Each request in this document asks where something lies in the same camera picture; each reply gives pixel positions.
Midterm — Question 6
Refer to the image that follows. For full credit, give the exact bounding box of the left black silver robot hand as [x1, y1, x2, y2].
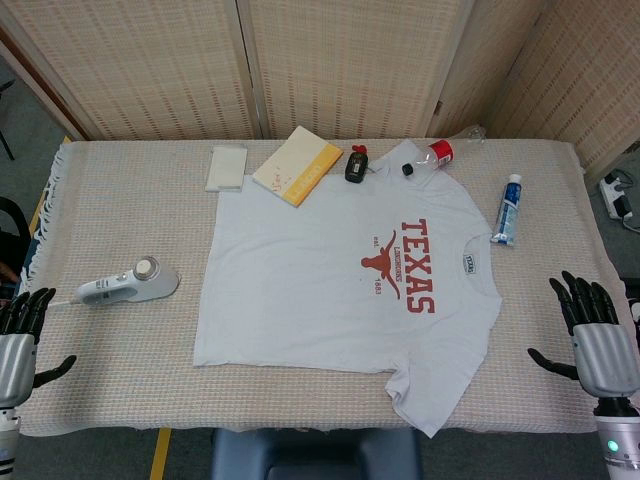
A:
[0, 287, 77, 409]

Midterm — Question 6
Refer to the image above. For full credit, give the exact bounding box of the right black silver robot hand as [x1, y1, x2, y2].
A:
[527, 270, 640, 401]

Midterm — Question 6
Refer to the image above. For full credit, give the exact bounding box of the white handheld iron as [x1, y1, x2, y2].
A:
[74, 256, 182, 306]

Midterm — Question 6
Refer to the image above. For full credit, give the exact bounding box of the white Texas print T-shirt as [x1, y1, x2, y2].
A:
[192, 138, 504, 440]

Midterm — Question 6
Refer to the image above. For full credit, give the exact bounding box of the beige woven tablecloth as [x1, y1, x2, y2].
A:
[0, 137, 640, 437]

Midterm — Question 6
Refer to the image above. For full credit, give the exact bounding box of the black chair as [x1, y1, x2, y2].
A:
[0, 196, 33, 301]

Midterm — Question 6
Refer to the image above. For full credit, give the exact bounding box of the white power strip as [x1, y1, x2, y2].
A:
[599, 169, 637, 221]

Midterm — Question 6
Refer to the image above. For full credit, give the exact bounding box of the blue white tube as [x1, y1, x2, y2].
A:
[489, 173, 525, 247]

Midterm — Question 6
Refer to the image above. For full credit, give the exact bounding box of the clear bottle red label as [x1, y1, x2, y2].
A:
[399, 125, 489, 177]

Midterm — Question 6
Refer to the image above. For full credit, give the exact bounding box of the beige woven screen panel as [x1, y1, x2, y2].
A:
[238, 0, 469, 140]
[0, 0, 266, 142]
[434, 0, 640, 174]

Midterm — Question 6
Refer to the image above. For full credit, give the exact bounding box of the black car key fob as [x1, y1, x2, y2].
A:
[343, 152, 370, 184]

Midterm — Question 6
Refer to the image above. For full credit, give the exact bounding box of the yellow white notebook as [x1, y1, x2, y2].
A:
[251, 124, 344, 207]

